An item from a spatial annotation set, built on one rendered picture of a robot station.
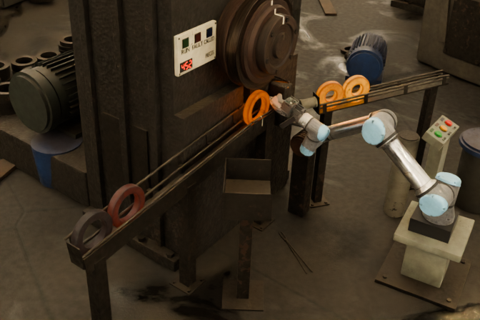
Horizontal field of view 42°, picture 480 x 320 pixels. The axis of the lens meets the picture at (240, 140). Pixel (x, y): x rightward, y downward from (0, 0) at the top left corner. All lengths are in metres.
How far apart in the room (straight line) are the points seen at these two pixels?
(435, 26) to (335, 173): 2.02
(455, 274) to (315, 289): 0.73
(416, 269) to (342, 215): 0.61
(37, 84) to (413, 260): 2.23
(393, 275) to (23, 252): 1.90
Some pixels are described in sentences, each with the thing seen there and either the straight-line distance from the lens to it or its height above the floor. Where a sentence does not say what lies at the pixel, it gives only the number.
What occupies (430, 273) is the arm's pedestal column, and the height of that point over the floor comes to 0.09.
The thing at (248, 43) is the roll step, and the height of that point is 1.16.
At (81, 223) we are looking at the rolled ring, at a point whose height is 0.73.
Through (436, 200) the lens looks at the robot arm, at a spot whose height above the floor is 0.58.
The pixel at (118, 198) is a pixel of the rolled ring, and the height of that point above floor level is 0.75.
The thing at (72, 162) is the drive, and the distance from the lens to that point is 3.67.
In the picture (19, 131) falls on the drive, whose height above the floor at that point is 0.25.
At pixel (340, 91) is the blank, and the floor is 0.73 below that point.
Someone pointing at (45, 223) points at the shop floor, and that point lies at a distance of 3.66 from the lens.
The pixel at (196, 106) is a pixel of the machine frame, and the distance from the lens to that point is 2.86.
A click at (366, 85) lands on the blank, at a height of 0.74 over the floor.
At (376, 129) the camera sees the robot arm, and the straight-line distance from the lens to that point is 2.90.
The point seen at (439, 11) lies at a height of 0.51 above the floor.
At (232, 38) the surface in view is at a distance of 2.78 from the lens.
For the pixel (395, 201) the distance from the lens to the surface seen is 3.68.
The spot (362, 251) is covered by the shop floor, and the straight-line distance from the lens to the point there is 3.47.
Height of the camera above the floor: 2.21
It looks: 31 degrees down
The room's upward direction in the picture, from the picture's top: 2 degrees clockwise
